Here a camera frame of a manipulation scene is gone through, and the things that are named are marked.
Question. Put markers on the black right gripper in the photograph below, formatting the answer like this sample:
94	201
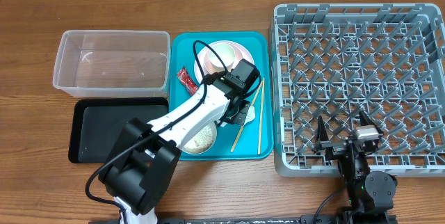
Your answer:
336	148

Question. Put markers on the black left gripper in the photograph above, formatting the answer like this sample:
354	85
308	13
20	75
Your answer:
240	117

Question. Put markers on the white bowl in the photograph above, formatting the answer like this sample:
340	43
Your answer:
205	140

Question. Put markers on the red candy wrapper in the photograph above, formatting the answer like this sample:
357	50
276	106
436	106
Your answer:
186	80

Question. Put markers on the white napkin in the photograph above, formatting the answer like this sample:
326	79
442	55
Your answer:
250	116

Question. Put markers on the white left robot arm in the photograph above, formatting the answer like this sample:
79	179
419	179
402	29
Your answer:
141	164

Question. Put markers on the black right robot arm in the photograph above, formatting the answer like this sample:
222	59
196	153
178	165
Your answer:
370	192

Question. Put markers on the grey dishwasher rack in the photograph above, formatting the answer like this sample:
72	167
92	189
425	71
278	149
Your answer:
335	60

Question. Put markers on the wooden chopstick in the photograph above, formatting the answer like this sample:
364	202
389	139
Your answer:
261	118
242	126

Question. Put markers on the pink bowl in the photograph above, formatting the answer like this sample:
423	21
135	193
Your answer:
238	55

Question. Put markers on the teal serving tray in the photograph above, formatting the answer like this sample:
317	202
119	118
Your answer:
246	148

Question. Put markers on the pink plate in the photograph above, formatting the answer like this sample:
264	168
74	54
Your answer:
245	53

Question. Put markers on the cream paper cup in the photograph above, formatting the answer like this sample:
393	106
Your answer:
226	58

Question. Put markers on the black plastic tray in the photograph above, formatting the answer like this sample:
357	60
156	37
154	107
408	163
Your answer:
98	122

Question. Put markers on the clear plastic bin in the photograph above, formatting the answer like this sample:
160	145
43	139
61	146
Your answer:
113	63

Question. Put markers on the black mounting rail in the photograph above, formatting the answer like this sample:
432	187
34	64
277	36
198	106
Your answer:
304	219

